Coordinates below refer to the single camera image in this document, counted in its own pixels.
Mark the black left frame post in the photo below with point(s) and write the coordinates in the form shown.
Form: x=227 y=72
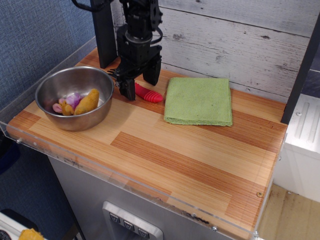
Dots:
x=105 y=36

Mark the yellow plush toy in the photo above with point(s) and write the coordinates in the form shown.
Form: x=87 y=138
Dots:
x=87 y=103

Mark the green folded cloth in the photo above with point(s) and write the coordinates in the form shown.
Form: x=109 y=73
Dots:
x=198 y=101

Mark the white appliance at right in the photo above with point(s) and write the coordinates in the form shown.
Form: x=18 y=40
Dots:
x=298 y=167

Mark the black right frame post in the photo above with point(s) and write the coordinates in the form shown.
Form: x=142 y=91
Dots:
x=302 y=73

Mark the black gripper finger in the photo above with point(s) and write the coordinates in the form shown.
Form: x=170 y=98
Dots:
x=127 y=88
x=152 y=72

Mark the purple pink plush toy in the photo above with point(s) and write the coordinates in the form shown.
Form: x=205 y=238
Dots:
x=66 y=106

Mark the grey cabinet with button panel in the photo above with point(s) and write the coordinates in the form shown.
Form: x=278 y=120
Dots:
x=105 y=211

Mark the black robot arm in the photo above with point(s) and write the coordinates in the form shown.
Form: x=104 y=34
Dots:
x=143 y=14

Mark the stainless steel bowl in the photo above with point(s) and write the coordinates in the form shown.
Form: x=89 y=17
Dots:
x=79 y=79

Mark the black frame post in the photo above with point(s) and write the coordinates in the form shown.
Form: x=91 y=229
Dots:
x=302 y=73
x=105 y=36

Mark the red handled metal fork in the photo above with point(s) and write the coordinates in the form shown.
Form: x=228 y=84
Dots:
x=147 y=94

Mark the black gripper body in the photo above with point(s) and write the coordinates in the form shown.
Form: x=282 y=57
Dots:
x=136 y=50

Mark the clear acrylic table guard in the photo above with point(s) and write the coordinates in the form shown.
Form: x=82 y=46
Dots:
x=219 y=174

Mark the black yellow object bottom left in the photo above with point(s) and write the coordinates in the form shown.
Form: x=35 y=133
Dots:
x=27 y=234

